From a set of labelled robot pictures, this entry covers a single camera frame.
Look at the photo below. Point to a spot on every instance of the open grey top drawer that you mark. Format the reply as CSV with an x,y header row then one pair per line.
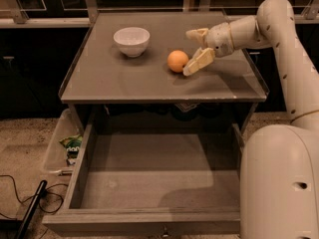
x,y
129,182

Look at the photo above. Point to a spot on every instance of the white ceramic bowl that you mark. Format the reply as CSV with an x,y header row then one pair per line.
x,y
132,41

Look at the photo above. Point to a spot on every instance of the metal drawer knob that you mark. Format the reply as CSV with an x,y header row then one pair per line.
x,y
165,233

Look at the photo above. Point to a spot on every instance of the orange fruit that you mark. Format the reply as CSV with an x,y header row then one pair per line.
x,y
176,60

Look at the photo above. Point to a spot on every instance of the clear plastic bin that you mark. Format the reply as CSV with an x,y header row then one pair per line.
x,y
55,160

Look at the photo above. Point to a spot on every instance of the green snack packet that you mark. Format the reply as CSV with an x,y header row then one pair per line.
x,y
72,145

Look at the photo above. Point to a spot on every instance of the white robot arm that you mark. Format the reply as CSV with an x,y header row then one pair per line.
x,y
279,169

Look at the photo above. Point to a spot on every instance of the grey cabinet with top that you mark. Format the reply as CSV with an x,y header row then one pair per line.
x,y
103,75

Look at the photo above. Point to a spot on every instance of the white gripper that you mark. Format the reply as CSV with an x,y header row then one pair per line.
x,y
219,39

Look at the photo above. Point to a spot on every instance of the black bar on floor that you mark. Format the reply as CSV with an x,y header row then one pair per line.
x,y
31,210

